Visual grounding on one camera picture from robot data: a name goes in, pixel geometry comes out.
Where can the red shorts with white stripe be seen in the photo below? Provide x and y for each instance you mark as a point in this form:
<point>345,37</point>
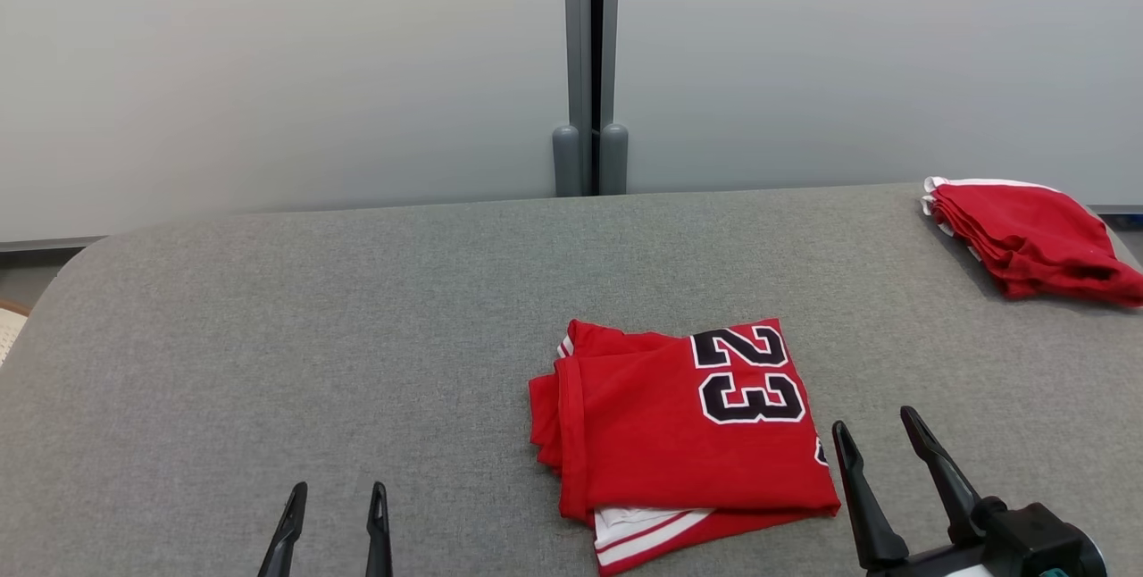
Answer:
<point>1027,238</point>

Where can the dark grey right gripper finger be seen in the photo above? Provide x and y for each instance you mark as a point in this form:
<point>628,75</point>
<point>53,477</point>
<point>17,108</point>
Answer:
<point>946,483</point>
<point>871,514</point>

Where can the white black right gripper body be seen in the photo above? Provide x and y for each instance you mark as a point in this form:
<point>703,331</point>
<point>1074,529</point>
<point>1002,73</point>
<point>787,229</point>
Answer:
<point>929,564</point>

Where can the beige woven chair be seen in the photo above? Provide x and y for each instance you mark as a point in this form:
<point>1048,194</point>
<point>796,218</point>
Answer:
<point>11,327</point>

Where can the red number 23 jersey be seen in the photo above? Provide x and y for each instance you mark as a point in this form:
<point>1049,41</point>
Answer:
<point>661,434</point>

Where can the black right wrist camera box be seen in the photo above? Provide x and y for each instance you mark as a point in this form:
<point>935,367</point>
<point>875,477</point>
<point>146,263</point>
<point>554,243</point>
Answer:
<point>1040,541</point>

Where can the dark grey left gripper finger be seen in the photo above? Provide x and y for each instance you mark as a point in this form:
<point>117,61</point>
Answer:
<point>379,541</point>
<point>284,541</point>

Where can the grey partition post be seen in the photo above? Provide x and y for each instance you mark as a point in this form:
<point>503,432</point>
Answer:
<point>579,50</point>

